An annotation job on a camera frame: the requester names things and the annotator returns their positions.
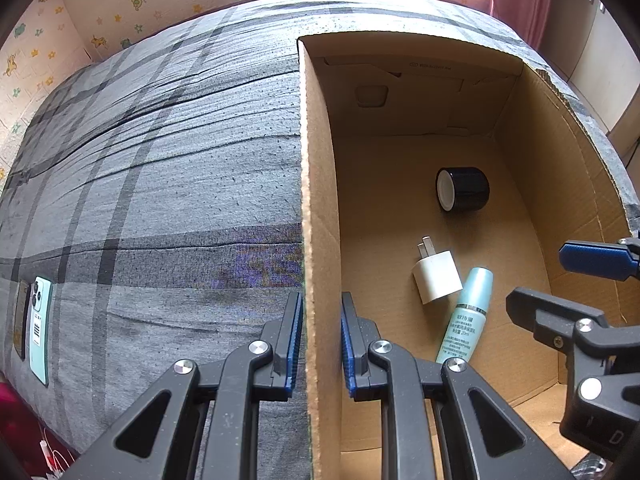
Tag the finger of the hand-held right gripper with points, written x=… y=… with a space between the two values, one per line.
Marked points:
x=595 y=260
x=550 y=310

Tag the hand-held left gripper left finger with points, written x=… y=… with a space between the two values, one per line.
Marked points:
x=295 y=345

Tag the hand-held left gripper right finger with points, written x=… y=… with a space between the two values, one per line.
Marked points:
x=347 y=345

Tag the teal cosmetic bottle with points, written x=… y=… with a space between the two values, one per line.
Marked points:
x=465 y=315

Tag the small white charger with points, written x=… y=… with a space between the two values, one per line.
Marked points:
x=437 y=275

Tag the black cylindrical jar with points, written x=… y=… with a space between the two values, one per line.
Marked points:
x=467 y=187

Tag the brown cardboard box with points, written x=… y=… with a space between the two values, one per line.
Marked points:
x=400 y=160

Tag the beige wardrobe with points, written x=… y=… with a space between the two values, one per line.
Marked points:
x=610 y=75

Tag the grey plaid bed sheet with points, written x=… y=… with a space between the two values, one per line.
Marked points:
x=150 y=185

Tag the teal smartphone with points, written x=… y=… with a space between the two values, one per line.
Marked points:
x=40 y=330

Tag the dark smartphone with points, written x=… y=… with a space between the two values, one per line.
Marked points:
x=21 y=320

